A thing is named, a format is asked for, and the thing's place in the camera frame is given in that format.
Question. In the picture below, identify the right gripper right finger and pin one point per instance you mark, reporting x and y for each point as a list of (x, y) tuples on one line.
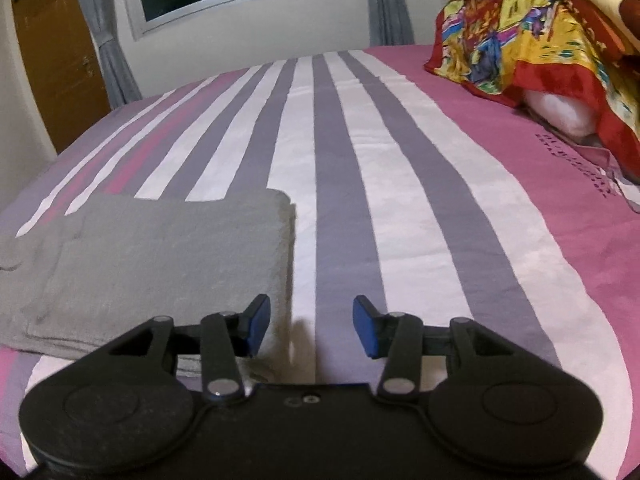
[(397, 338)]

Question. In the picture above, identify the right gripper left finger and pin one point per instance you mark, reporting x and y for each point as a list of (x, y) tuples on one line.
[(226, 337)]

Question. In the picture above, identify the grey pants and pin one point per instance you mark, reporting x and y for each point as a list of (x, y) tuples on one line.
[(79, 281)]

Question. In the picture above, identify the pink striped bed sheet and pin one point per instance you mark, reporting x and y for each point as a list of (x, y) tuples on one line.
[(407, 190)]

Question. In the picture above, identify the white pillow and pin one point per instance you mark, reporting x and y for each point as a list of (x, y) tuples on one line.
[(570, 116)]

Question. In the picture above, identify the colourful red yellow blanket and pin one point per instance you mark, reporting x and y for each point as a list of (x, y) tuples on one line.
[(497, 49)]

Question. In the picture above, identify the grey curtain right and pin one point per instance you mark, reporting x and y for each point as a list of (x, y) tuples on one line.
[(389, 23)]

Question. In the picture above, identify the grey curtain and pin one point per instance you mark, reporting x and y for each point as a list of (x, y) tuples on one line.
[(120, 85), (389, 23)]

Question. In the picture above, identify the brown wooden door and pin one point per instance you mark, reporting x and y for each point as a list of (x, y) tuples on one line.
[(61, 67)]

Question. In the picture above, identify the grey curtain left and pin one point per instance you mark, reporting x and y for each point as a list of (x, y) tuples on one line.
[(120, 85)]

